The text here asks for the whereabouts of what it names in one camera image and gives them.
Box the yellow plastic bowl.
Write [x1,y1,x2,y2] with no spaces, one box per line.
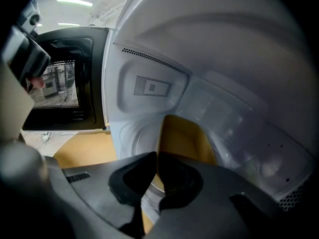
[141,114,218,235]

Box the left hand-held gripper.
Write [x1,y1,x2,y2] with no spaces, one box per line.
[1,0,52,90]

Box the white microwave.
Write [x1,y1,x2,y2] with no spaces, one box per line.
[21,0,319,215]

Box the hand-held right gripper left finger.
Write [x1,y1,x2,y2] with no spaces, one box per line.
[61,151,160,239]

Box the glass turntable plate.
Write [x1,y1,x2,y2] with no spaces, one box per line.
[119,119,165,209]

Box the long white floor cable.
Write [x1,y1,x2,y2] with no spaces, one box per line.
[24,131,77,156]

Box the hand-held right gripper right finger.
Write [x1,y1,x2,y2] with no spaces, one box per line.
[143,151,296,239]

